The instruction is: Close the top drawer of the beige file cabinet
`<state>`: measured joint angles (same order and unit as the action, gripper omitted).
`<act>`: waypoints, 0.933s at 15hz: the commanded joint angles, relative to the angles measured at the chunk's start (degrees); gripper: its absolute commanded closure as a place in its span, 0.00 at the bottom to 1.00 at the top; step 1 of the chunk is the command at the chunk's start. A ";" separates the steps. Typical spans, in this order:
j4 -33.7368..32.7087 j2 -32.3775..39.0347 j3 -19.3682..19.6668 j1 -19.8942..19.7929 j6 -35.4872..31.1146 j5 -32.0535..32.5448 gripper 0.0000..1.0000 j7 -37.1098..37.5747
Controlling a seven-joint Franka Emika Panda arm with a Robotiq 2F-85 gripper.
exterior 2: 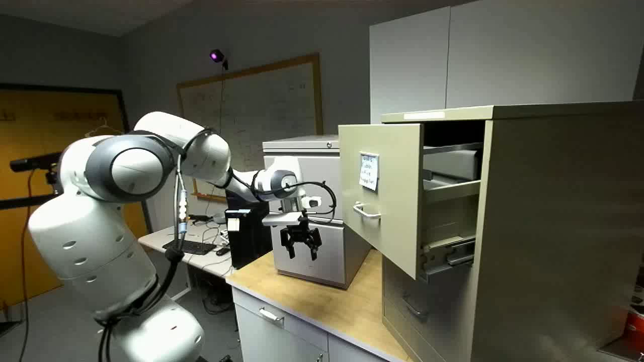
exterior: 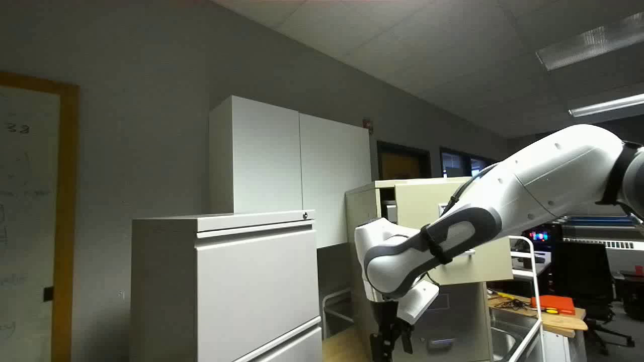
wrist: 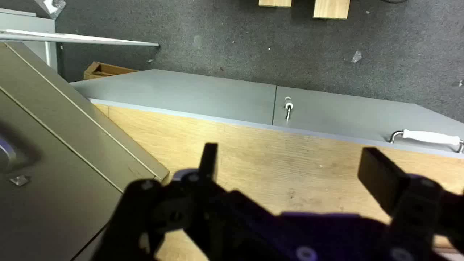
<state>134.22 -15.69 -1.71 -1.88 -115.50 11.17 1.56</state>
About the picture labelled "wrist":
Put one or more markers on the wooden blocks on wall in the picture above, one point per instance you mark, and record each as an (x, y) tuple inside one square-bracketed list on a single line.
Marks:
[(331, 7)]

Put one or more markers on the beige file cabinet drawer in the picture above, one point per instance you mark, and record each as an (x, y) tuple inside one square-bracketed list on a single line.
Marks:
[(53, 192)]

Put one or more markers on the small paper scrap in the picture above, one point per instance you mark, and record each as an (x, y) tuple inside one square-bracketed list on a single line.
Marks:
[(357, 56)]

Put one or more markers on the brown wooden box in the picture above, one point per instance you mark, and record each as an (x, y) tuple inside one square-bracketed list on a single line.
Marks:
[(104, 69)]

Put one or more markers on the grey angled metal panel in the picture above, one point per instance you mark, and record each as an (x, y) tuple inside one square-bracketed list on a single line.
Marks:
[(73, 120)]

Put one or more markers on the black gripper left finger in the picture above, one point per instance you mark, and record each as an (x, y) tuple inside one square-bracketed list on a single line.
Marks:
[(209, 163)]

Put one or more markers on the white table edge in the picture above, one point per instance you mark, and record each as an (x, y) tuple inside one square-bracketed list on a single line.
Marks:
[(77, 37)]

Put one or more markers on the grey metal stand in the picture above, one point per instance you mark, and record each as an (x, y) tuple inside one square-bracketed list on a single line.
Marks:
[(30, 26)]

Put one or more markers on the light wooden furniture leg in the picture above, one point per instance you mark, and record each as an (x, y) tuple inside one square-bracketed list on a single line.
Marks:
[(275, 1)]

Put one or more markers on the silver key lock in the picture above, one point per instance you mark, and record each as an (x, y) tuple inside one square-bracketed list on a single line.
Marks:
[(288, 108)]

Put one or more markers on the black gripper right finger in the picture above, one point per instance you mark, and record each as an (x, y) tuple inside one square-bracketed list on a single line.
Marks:
[(385, 179)]

